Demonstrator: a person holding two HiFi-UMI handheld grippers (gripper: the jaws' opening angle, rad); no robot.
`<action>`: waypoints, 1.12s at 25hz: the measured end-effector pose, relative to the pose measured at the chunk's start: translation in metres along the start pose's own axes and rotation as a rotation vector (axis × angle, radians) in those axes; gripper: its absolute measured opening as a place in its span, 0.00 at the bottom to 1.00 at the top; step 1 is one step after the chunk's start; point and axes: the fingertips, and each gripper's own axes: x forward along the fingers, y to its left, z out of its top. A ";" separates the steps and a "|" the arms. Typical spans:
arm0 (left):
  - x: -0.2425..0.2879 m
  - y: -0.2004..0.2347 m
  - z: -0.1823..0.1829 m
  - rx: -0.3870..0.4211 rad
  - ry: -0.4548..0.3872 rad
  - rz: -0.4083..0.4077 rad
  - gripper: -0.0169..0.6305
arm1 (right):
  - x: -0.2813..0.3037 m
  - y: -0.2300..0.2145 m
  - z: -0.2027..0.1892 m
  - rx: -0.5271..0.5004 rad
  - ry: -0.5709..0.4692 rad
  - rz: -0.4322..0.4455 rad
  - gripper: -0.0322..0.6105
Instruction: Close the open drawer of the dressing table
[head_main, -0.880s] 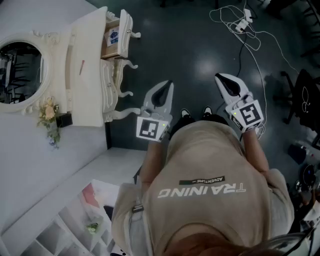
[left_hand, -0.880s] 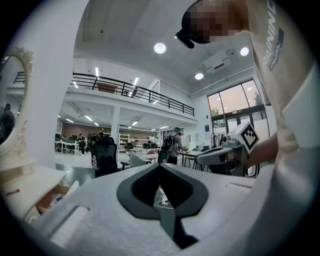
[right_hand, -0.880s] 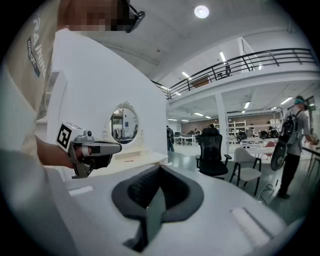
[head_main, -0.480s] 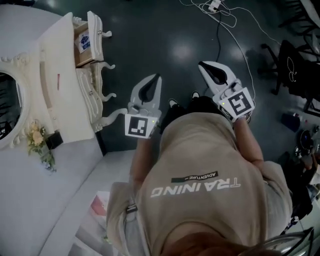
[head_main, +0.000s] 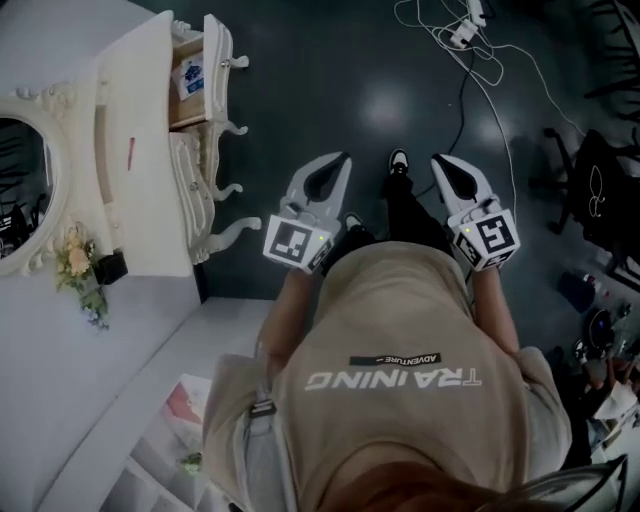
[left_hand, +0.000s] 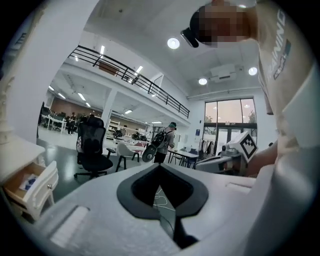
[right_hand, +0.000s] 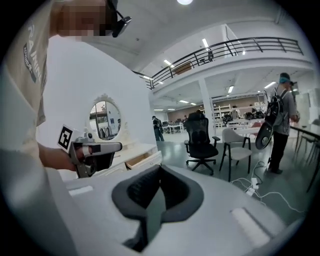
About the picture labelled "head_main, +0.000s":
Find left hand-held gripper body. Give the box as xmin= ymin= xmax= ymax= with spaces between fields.
xmin=263 ymin=195 xmax=344 ymax=274

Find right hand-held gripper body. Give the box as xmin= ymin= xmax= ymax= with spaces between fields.
xmin=446 ymin=197 xmax=522 ymax=273

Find white drawer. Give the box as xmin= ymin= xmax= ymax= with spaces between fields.
xmin=167 ymin=13 xmax=251 ymax=136
xmin=168 ymin=124 xmax=217 ymax=265

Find person's left forearm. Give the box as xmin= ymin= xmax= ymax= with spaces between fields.
xmin=269 ymin=268 xmax=325 ymax=364

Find person's right forearm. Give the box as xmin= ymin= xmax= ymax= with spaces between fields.
xmin=468 ymin=265 xmax=522 ymax=355

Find white closed drawer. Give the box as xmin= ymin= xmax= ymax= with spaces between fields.
xmin=168 ymin=124 xmax=217 ymax=265

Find white dressing table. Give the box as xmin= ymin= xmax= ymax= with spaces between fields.
xmin=0 ymin=9 xmax=264 ymax=279

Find person's right leg black trousers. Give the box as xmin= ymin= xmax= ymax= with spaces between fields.
xmin=382 ymin=172 xmax=456 ymax=259

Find person's leg black trousers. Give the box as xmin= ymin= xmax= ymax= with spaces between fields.
xmin=382 ymin=172 xmax=456 ymax=259
xmin=319 ymin=225 xmax=379 ymax=279

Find person's left leg black trousers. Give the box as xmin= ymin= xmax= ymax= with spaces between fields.
xmin=319 ymin=225 xmax=379 ymax=279

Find person's right black white sneaker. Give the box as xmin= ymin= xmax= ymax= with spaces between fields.
xmin=387 ymin=148 xmax=411 ymax=177

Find dark blue bag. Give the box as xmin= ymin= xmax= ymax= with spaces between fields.
xmin=557 ymin=271 xmax=601 ymax=315

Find black office chair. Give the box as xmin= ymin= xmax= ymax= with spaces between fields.
xmin=528 ymin=125 xmax=640 ymax=274

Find round black device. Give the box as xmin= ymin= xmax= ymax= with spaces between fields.
xmin=582 ymin=307 xmax=616 ymax=347

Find white blue box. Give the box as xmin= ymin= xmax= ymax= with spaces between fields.
xmin=171 ymin=54 xmax=208 ymax=102

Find white power strip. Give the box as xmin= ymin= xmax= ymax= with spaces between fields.
xmin=448 ymin=17 xmax=481 ymax=51

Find person's beige shirt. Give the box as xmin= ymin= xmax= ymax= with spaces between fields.
xmin=202 ymin=243 xmax=574 ymax=512

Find small black box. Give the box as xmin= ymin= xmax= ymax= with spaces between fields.
xmin=92 ymin=251 xmax=130 ymax=287

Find pink box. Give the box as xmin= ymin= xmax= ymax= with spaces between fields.
xmin=164 ymin=375 xmax=215 ymax=427

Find white paper sheet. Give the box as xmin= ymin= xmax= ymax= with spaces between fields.
xmin=593 ymin=380 xmax=640 ymax=422

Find yellow flower bouquet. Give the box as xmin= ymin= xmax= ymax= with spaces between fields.
xmin=53 ymin=224 xmax=111 ymax=332

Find white shelf unit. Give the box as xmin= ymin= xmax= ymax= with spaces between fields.
xmin=122 ymin=432 xmax=244 ymax=512

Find long white cable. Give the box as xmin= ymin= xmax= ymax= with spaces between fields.
xmin=394 ymin=0 xmax=591 ymax=214

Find black cable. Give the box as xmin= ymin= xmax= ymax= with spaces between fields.
xmin=412 ymin=47 xmax=476 ymax=199

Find grey shoulder strap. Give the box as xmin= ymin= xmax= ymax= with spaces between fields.
xmin=247 ymin=339 xmax=286 ymax=512

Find oval mirror white frame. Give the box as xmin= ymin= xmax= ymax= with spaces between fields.
xmin=0 ymin=82 xmax=77 ymax=277

